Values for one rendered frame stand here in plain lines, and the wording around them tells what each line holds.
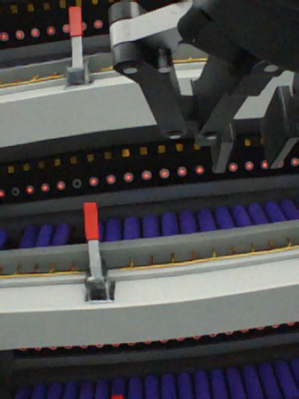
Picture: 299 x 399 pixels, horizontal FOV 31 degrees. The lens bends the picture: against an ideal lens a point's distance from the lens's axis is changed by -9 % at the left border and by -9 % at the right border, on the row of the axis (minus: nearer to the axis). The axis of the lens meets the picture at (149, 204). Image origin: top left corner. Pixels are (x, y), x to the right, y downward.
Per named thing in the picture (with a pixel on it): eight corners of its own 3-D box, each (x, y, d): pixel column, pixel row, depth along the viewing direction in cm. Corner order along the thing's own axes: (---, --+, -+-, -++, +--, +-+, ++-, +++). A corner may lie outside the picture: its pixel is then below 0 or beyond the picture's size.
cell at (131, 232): (141, 230, 65) (141, 255, 59) (125, 232, 65) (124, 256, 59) (139, 215, 65) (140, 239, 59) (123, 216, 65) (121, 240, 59)
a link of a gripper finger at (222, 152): (236, 141, 27) (222, 142, 27) (225, 173, 34) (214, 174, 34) (226, 87, 28) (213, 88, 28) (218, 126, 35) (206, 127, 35)
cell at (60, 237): (68, 222, 65) (62, 246, 59) (71, 236, 66) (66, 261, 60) (54, 223, 65) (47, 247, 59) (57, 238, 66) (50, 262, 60)
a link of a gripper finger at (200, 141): (222, 118, 26) (160, 122, 26) (216, 146, 31) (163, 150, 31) (218, 90, 26) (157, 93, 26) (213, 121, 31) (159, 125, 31)
